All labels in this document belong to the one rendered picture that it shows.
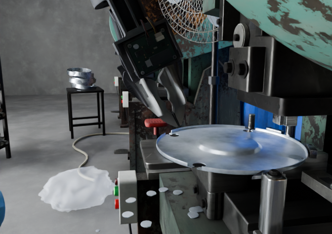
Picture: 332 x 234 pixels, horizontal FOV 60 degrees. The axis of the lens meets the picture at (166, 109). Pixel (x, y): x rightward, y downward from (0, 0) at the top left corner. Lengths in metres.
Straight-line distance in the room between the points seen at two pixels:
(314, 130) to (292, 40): 0.62
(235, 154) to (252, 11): 0.34
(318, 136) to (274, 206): 0.44
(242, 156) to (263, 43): 0.21
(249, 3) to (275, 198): 0.29
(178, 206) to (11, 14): 7.11
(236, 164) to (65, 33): 6.87
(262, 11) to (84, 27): 7.00
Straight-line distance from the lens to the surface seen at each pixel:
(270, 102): 0.54
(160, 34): 0.36
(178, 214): 0.62
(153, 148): 0.57
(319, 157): 0.61
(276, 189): 0.44
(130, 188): 0.81
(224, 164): 0.50
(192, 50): 1.89
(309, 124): 0.88
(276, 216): 0.46
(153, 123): 0.86
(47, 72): 7.33
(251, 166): 0.50
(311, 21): 0.21
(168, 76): 0.42
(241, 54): 0.56
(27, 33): 7.42
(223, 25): 0.64
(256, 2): 0.23
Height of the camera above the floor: 0.96
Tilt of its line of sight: 11 degrees down
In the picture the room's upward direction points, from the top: straight up
